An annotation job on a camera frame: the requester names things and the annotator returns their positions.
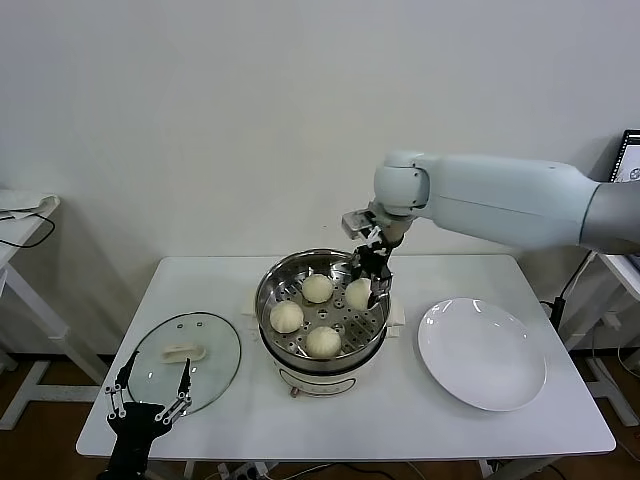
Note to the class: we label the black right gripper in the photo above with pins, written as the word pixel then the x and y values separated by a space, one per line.
pixel 372 260

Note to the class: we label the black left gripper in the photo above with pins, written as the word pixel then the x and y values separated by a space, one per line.
pixel 135 432

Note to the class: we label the white steamed baozi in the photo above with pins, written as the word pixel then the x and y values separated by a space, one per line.
pixel 286 317
pixel 323 342
pixel 357 295
pixel 318 289

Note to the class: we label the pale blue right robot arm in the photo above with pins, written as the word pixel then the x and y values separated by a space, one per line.
pixel 500 195

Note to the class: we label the stainless steel steamer basket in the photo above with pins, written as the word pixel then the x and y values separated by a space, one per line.
pixel 280 285

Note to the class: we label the cream electric cooker base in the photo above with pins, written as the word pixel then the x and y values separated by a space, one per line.
pixel 315 377

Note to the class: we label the white side table with cloth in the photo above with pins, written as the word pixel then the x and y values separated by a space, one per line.
pixel 35 390

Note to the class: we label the white power strip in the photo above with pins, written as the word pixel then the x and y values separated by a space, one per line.
pixel 250 470

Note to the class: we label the white round plate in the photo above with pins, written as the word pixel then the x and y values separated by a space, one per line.
pixel 480 355

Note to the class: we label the white power adapter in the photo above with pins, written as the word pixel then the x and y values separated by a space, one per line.
pixel 612 319

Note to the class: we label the white side table with laptop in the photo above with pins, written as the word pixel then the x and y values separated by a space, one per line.
pixel 612 395

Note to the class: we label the dark grey open laptop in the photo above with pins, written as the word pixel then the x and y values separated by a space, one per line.
pixel 627 155

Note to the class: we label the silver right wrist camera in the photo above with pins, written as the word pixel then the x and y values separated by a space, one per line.
pixel 360 222

